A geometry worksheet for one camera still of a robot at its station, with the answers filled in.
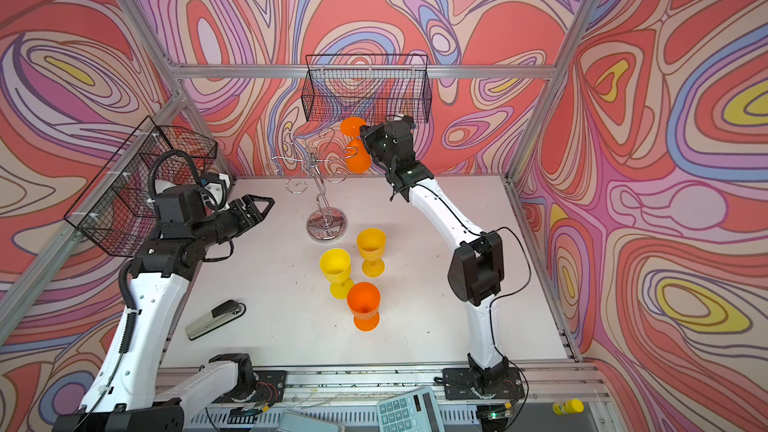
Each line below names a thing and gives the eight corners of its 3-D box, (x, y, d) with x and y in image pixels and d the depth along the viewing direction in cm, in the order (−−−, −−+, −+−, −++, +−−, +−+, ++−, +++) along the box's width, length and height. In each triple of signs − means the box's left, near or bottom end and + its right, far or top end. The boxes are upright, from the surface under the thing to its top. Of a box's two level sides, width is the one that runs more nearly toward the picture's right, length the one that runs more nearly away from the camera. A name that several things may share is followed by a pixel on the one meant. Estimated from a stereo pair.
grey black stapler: (197, 344, 82) (187, 338, 78) (193, 332, 84) (183, 326, 80) (248, 311, 88) (241, 305, 84) (243, 301, 90) (236, 294, 86)
